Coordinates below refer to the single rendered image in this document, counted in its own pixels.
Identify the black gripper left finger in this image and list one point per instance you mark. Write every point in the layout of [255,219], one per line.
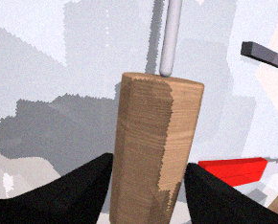
[75,198]

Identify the wooden tool handle with grey metal shaft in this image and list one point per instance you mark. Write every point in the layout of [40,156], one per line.
[156,124]

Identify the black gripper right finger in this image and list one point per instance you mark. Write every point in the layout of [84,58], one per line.
[211,201]

